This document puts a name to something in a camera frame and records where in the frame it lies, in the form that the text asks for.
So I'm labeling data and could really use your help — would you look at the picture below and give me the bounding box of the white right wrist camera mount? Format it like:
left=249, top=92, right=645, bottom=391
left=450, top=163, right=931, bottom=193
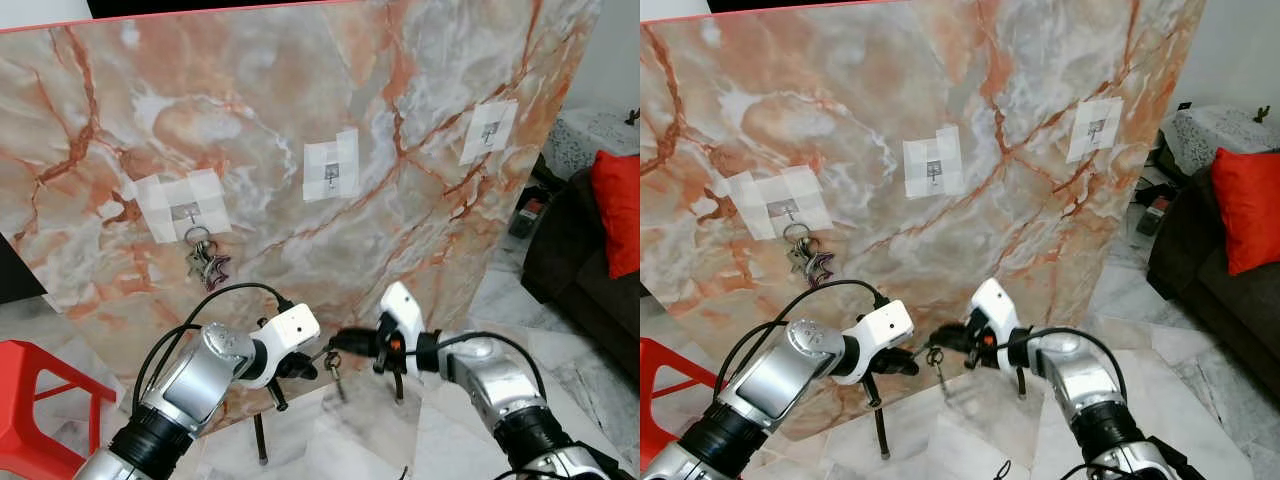
left=380, top=282, right=426, bottom=346
left=968, top=278, right=1021, bottom=346

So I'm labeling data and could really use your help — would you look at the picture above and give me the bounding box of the red cushion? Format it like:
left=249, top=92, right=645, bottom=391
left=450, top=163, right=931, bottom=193
left=590, top=150, right=641, bottom=281
left=1210, top=147, right=1280, bottom=276

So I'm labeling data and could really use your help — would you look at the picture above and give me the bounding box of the white lace covered table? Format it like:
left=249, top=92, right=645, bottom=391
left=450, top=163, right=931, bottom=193
left=545, top=108, right=641, bottom=181
left=1158, top=105, right=1280, bottom=181

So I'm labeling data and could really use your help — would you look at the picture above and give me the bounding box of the black television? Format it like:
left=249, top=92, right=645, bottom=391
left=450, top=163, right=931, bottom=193
left=88, top=0, right=336, bottom=19
left=707, top=0, right=916, bottom=13

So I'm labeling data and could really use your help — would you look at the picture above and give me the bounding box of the orange marble pattern board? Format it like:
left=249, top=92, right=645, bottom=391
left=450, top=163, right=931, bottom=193
left=0, top=0, right=603, bottom=436
left=640, top=0, right=1206, bottom=441

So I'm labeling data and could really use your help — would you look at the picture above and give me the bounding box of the white taped wall hook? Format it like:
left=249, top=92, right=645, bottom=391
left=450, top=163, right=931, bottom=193
left=122, top=170, right=233, bottom=244
left=712, top=165, right=833, bottom=241
left=302, top=128, right=363, bottom=203
left=1065, top=97, right=1123, bottom=164
left=902, top=125, right=966, bottom=198
left=460, top=98, right=521, bottom=167

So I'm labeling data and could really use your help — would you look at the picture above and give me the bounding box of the black and red device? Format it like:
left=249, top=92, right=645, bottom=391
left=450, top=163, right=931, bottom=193
left=510, top=195, right=546, bottom=239
left=1135, top=190, right=1176, bottom=236

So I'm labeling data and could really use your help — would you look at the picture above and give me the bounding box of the bunch of keys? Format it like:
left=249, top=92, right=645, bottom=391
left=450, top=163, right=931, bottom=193
left=183, top=227, right=233, bottom=293
left=782, top=223, right=836, bottom=286

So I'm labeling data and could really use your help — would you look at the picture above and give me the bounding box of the red plastic stool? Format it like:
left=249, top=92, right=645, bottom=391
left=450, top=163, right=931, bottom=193
left=640, top=337, right=706, bottom=471
left=0, top=340, right=119, bottom=480

